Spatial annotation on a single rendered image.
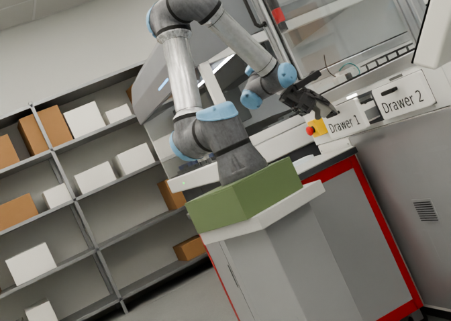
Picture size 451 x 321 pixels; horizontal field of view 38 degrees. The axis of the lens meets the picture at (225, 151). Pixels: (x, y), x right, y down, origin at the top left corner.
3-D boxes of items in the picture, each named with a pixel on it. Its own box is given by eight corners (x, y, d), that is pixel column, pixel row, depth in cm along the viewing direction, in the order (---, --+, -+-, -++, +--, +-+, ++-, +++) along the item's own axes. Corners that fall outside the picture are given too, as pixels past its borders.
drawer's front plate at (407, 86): (432, 105, 196) (417, 71, 196) (384, 120, 224) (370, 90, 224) (436, 103, 197) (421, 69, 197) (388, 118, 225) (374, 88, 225)
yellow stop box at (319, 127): (319, 136, 268) (311, 120, 268) (312, 138, 275) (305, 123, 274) (329, 131, 269) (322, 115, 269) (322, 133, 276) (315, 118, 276)
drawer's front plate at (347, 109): (366, 127, 225) (353, 99, 225) (331, 139, 253) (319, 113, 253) (370, 125, 225) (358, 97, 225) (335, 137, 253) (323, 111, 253)
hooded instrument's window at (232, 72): (236, 154, 313) (196, 67, 312) (168, 179, 484) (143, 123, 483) (424, 66, 345) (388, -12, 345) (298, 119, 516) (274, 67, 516)
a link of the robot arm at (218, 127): (230, 145, 186) (210, 102, 186) (202, 158, 196) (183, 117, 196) (257, 133, 194) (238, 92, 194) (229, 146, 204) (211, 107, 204)
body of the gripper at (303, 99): (303, 117, 239) (275, 100, 237) (313, 98, 241) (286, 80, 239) (311, 114, 232) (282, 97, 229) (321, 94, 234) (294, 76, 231)
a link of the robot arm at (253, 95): (255, 88, 217) (265, 66, 223) (233, 100, 225) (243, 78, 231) (271, 103, 220) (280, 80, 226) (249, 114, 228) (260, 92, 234)
